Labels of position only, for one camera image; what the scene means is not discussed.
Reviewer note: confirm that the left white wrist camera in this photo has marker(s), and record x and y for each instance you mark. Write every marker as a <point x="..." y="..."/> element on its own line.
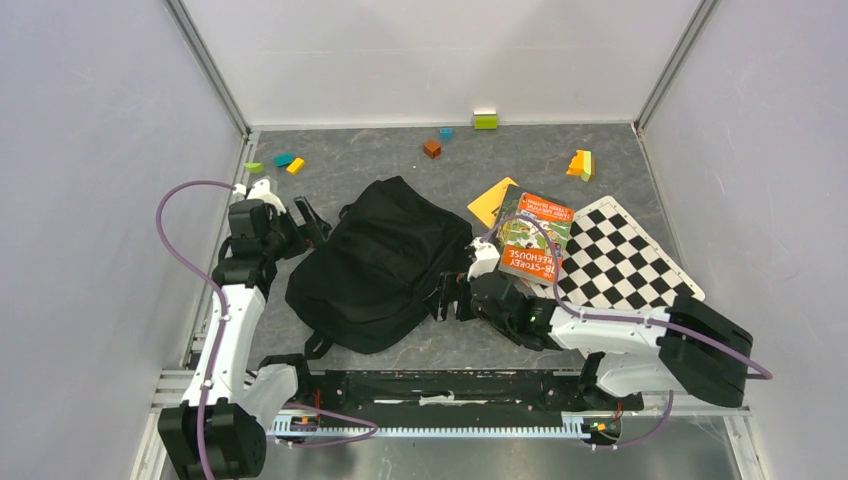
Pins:
<point x="264" y="189"/>

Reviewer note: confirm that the yellow-green block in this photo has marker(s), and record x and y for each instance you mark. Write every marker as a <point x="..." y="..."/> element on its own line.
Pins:
<point x="588" y="166"/>

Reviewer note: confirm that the yellow flat booklet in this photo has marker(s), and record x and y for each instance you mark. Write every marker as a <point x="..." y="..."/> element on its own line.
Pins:
<point x="485" y="207"/>

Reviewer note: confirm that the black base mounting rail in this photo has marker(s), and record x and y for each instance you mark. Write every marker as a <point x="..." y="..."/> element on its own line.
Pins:
<point x="457" y="398"/>

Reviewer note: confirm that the green half-round block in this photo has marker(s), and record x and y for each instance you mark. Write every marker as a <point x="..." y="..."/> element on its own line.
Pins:
<point x="254" y="167"/>

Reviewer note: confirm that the white cable duct strip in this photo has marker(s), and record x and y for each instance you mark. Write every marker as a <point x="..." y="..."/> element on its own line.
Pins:
<point x="566" y="427"/>

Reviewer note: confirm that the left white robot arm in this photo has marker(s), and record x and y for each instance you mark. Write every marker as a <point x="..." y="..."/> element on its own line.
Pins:
<point x="218" y="430"/>

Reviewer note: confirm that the teal block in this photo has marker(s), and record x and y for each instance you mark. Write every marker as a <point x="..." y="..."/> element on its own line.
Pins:
<point x="283" y="160"/>

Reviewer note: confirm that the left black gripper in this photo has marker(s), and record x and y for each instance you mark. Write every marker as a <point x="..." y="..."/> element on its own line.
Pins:
<point x="313" y="232"/>

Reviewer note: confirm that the yellow small block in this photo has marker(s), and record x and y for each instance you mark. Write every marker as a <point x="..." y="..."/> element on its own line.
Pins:
<point x="295" y="166"/>

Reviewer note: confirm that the orange stepped block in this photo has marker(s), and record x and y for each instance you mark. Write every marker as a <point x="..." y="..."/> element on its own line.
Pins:
<point x="576" y="165"/>

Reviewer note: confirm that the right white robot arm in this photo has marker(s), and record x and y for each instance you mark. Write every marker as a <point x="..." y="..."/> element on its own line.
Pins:
<point x="687" y="347"/>

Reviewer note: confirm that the green illustrated book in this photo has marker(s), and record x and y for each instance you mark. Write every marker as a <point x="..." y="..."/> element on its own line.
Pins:
<point x="508" y="207"/>

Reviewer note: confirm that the brown cube block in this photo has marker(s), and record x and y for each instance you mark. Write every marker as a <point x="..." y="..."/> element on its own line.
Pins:
<point x="432" y="148"/>

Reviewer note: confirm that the green white block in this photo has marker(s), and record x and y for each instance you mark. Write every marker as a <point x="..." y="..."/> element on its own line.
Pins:
<point x="485" y="119"/>

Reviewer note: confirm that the orange treehouse book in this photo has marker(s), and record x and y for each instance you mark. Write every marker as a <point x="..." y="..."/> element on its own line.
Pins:
<point x="532" y="243"/>

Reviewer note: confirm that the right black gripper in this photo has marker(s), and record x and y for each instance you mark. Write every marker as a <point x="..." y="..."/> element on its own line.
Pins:
<point x="450" y="285"/>

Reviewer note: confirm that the black student backpack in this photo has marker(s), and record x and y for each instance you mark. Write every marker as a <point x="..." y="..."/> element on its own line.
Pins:
<point x="366" y="288"/>

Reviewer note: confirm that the black white chessboard mat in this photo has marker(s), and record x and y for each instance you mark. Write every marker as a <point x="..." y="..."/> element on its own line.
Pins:
<point x="613" y="263"/>

